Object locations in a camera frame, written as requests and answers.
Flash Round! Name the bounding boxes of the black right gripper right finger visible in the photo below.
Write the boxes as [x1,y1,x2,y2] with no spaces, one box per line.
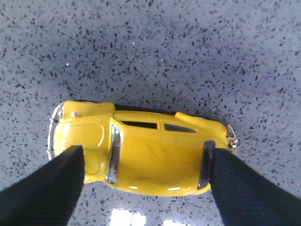
[211,149,301,226]

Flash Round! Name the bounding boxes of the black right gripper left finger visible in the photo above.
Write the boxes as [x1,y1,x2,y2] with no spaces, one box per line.
[0,145,85,226]

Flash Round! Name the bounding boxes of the yellow toy beetle car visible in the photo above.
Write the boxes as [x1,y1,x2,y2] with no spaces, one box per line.
[48,101,238,196]

